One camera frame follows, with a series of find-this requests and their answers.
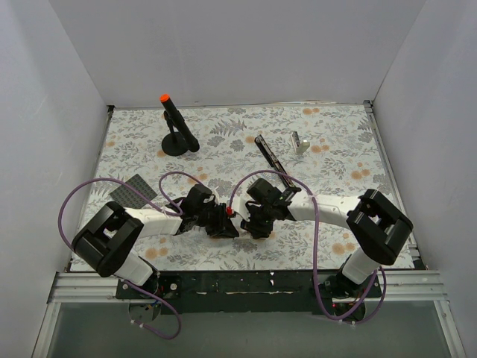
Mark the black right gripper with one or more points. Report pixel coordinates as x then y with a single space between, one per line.
256 220

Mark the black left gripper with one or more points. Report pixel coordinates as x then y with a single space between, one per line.
217 222

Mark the black stapler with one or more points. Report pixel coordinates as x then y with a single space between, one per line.
273 161

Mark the beige stapler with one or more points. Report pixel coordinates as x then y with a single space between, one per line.
300 146

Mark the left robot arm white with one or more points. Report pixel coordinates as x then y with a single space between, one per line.
106 241

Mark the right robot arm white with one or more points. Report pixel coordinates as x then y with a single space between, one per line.
379 227

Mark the floral patterned table mat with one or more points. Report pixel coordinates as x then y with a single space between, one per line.
344 158

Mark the black microphone on stand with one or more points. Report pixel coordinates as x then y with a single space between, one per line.
180 139

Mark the grey perforated plate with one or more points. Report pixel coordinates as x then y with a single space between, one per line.
127 198

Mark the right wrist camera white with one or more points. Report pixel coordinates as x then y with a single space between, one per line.
238 207

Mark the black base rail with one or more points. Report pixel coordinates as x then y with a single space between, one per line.
236 291

